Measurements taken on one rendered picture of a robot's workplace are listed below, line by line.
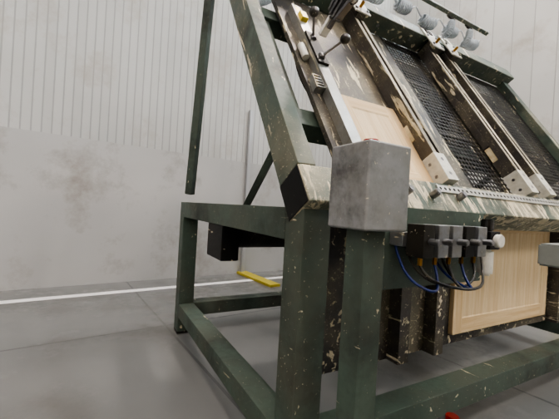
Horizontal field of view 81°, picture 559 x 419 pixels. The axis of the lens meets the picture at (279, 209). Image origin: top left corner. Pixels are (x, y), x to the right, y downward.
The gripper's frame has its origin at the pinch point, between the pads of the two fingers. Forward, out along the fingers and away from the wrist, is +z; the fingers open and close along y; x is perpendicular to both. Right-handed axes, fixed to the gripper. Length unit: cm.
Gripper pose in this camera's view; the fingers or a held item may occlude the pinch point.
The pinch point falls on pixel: (327, 27)
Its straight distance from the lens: 134.4
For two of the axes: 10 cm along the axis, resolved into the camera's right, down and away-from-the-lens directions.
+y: 2.2, 8.5, -4.8
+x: 8.7, 0.5, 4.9
